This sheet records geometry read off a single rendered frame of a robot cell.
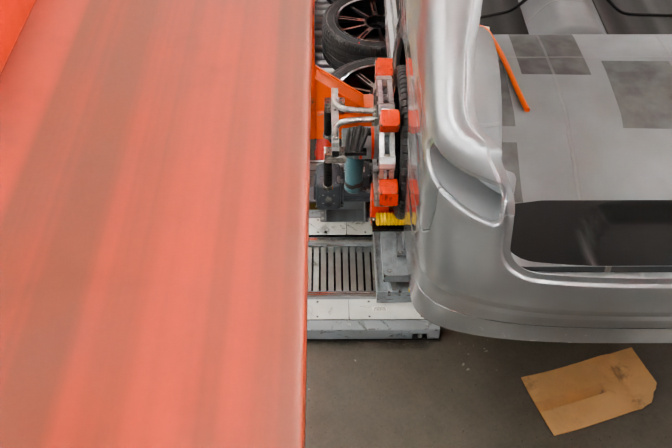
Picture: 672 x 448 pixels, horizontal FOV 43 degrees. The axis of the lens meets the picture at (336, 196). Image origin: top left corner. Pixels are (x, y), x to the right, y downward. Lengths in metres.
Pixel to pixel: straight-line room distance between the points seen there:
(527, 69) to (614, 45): 0.50
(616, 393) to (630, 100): 1.27
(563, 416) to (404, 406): 0.68
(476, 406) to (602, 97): 1.42
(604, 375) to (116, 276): 3.87
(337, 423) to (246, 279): 3.53
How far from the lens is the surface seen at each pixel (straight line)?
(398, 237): 4.16
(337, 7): 5.31
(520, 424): 3.86
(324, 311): 4.04
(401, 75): 3.54
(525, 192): 3.46
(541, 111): 3.67
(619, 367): 4.14
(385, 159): 3.43
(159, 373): 0.24
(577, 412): 3.95
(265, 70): 0.34
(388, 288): 4.02
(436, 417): 3.82
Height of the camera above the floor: 3.19
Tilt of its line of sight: 43 degrees down
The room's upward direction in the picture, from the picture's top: straight up
